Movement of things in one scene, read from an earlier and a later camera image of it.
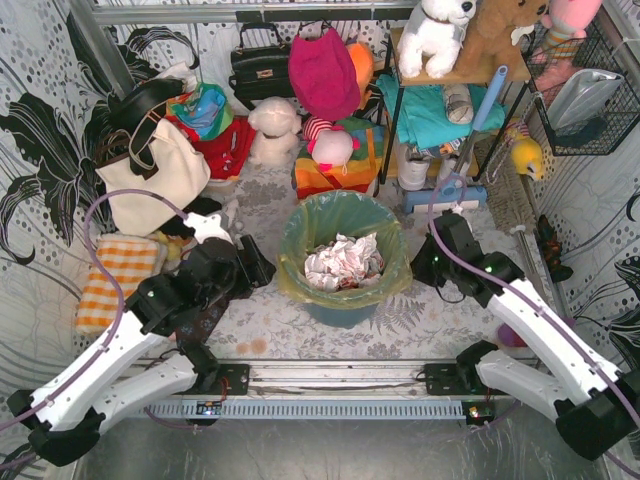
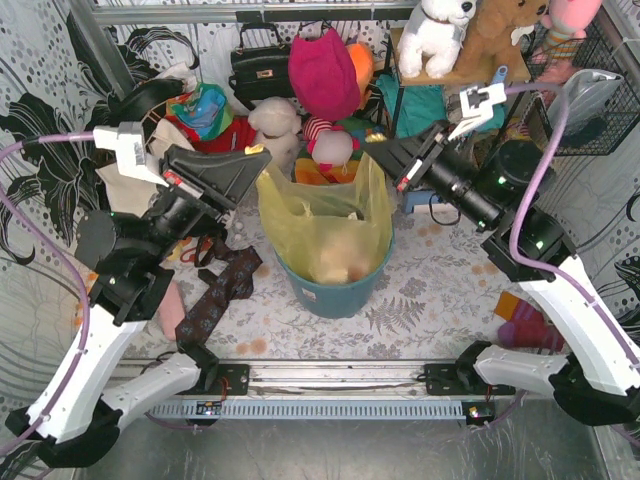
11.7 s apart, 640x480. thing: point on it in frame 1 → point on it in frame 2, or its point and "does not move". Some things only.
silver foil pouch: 581,96 does not move
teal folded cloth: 419,113 does not move
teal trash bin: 342,317 → 339,300
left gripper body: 255,265 → 181,179
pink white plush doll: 330,145 does not move
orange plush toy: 363,59 does not move
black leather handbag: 261,72 does not move
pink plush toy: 566,22 does not move
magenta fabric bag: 325,75 does not move
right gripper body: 427,260 → 417,163
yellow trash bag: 314,219 → 329,234
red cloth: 225,152 does not move
